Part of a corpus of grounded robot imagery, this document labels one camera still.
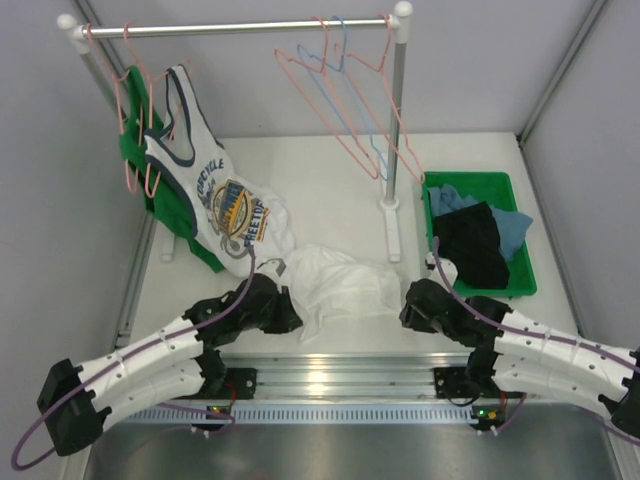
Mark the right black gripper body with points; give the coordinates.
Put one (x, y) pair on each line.
(418, 321)

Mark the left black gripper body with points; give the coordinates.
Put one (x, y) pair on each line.
(279, 310)

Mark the plain white tank top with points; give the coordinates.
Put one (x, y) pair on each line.
(325, 284)

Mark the pink wire hanger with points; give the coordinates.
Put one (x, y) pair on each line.
(317, 68)

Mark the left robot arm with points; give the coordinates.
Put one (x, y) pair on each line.
(181, 360)

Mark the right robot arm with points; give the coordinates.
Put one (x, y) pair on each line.
(514, 354)

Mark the white printed tank top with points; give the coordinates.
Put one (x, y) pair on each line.
(233, 218)

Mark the green tank top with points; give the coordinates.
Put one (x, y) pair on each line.
(165, 206)

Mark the pink hanger far left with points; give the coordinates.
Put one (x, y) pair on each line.
(131, 171)

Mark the black garment in bin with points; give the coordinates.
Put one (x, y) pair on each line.
(469, 238)

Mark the blue garment in bin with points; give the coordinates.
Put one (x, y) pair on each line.
(512, 225)

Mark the green plastic bin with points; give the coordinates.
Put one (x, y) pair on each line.
(494, 188)

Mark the white clothes rack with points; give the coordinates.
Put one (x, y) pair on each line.
(398, 23)

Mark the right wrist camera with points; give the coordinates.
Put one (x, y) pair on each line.
(437, 270)

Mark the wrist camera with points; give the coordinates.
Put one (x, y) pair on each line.
(437, 270)
(273, 268)

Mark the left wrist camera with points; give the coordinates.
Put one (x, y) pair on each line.
(273, 268)

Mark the aluminium mounting rail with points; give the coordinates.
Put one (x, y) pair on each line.
(321, 390)

